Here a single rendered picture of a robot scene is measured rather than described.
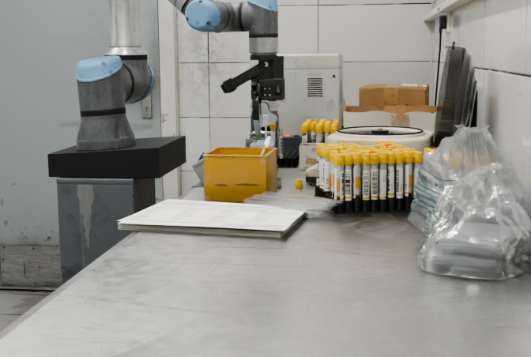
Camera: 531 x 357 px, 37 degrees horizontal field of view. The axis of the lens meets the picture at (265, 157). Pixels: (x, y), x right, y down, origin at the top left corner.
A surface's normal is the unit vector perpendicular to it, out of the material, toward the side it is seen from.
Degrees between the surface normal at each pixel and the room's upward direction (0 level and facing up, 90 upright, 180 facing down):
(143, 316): 0
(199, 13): 91
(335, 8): 90
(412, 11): 90
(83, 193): 90
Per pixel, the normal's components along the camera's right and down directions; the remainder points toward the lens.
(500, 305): -0.01, -0.99
